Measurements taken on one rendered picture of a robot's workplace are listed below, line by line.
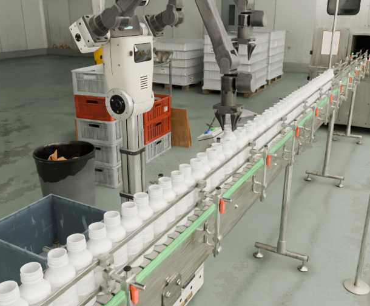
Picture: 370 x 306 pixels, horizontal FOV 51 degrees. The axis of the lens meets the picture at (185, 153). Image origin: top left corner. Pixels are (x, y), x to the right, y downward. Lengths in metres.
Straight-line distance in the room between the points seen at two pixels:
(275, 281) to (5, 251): 1.78
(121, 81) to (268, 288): 1.54
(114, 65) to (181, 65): 6.62
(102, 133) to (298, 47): 8.54
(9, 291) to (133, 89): 1.27
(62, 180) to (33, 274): 2.14
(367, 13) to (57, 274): 5.26
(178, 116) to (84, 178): 2.11
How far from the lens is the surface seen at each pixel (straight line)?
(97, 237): 0.89
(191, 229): 1.20
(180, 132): 4.86
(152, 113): 4.39
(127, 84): 1.87
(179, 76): 8.52
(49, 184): 2.97
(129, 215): 0.97
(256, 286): 2.61
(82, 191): 2.98
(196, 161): 1.26
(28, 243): 1.59
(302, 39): 11.51
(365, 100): 5.80
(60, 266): 0.82
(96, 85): 3.62
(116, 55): 1.87
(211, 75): 8.05
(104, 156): 3.78
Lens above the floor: 1.61
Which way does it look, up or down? 20 degrees down
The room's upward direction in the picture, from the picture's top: straight up
